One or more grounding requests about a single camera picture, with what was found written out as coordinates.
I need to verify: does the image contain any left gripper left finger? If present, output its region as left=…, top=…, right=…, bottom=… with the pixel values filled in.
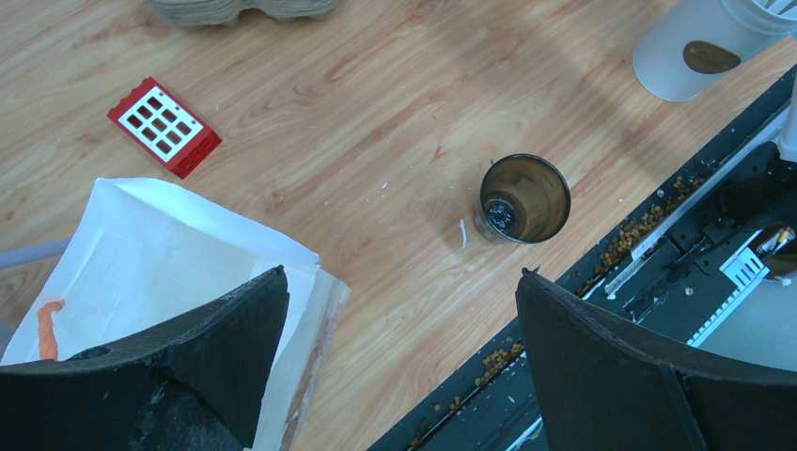
left=1, top=266, right=289, bottom=450

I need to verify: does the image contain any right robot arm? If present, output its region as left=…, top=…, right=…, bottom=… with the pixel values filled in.
left=776, top=82, right=797, bottom=163

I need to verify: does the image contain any dark brown plastic cup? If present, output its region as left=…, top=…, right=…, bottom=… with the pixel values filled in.
left=474, top=154, right=571, bottom=244

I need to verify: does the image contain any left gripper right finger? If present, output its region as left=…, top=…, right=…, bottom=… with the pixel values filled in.
left=516, top=270, right=796, bottom=450

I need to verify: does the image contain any white straw holder cup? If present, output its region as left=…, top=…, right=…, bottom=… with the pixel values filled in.
left=632, top=0, right=796, bottom=102

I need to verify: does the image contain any cardboard cup carrier tray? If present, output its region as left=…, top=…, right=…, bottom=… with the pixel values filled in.
left=149, top=0, right=339, bottom=27

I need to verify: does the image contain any white paper bakery bag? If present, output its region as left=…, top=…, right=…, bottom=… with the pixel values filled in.
left=1, top=179, right=350, bottom=450

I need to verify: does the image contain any red toy block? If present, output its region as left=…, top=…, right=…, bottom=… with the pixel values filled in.
left=107, top=77, right=222, bottom=179

